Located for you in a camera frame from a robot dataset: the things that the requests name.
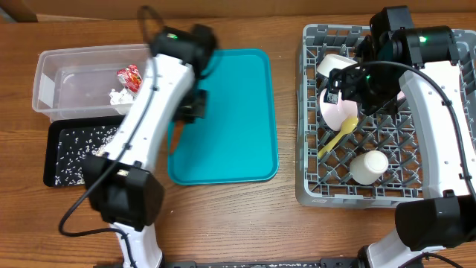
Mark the pink white bowl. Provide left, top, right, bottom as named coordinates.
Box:
left=319, top=89, right=358, bottom=131

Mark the white plastic cup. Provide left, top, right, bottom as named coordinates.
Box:
left=350, top=150, right=389, bottom=185

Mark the black waste tray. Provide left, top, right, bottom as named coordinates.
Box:
left=43, top=115, right=124, bottom=187

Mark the cream white bowl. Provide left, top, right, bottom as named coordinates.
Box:
left=317, top=54, right=357, bottom=77

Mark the grey dish rack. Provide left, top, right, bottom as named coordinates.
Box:
left=295, top=23, right=476, bottom=209

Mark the orange carrot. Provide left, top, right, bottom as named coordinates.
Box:
left=169, top=121, right=185, bottom=154

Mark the clear plastic bin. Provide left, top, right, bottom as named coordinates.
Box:
left=32, top=44, right=149, bottom=121

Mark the teal plastic tray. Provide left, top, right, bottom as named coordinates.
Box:
left=167, top=48, right=279, bottom=185

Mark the yellow plastic spoon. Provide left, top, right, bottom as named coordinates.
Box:
left=318, top=116, right=358, bottom=159

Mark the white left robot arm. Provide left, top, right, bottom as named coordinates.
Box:
left=83, top=24, right=217, bottom=267

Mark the red wrapper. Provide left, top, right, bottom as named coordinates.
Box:
left=116, top=65, right=142, bottom=94

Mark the white tissue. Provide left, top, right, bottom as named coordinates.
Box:
left=109, top=88, right=135, bottom=105

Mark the white rice pile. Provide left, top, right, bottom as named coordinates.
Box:
left=53, top=126, right=118, bottom=187

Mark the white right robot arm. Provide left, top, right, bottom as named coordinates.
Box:
left=324, top=6, right=475, bottom=267

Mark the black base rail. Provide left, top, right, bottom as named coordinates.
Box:
left=92, top=255, right=373, bottom=268

